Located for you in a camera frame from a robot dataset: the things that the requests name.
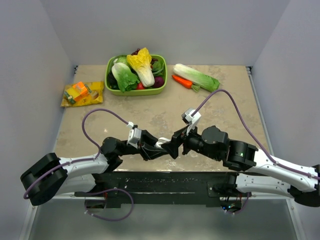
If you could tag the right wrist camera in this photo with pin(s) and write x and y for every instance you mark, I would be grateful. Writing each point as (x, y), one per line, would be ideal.
(191, 118)

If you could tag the dark red grapes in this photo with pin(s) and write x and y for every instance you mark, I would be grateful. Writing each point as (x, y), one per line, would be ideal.
(136, 52)

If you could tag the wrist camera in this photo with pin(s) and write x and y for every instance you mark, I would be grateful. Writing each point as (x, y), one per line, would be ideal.
(134, 135)
(191, 118)

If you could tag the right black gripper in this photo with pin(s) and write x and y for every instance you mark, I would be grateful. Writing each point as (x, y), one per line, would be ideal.
(177, 139)

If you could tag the yellow napa cabbage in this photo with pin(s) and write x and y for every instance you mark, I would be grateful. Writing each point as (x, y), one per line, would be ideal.
(141, 64)

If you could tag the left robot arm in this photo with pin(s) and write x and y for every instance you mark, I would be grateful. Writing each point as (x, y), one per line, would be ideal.
(53, 175)

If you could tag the yellow snack bag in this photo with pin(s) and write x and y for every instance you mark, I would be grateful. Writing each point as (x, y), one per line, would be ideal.
(95, 97)

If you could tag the white earbud charging case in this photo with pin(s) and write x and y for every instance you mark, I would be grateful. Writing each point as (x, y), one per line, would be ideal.
(160, 141)

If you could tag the orange juice box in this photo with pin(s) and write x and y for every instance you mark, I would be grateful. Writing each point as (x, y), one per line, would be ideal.
(77, 92)

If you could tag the napa cabbage on table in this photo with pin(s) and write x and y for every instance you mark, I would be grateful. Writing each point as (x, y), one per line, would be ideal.
(206, 82)

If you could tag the green plastic basket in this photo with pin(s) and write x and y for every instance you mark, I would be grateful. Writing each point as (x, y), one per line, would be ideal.
(139, 92)

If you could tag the dark green leafy vegetable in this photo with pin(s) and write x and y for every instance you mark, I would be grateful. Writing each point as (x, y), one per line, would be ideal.
(157, 68)

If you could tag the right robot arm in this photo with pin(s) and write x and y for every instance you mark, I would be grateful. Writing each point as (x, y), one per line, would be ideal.
(256, 170)

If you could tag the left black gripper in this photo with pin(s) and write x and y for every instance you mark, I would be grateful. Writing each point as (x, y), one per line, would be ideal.
(145, 147)

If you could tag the green lettuce in basket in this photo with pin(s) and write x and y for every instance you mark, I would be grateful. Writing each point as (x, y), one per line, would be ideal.
(126, 80)

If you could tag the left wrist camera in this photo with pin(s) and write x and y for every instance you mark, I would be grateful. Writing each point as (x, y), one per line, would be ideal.
(134, 135)

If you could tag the round green cabbage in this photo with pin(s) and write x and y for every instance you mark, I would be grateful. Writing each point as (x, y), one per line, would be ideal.
(121, 59)

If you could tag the purple onion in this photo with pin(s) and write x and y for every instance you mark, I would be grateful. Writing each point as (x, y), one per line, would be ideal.
(158, 82)

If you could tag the orange toy carrot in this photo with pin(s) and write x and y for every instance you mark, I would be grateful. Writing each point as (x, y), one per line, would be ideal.
(186, 83)

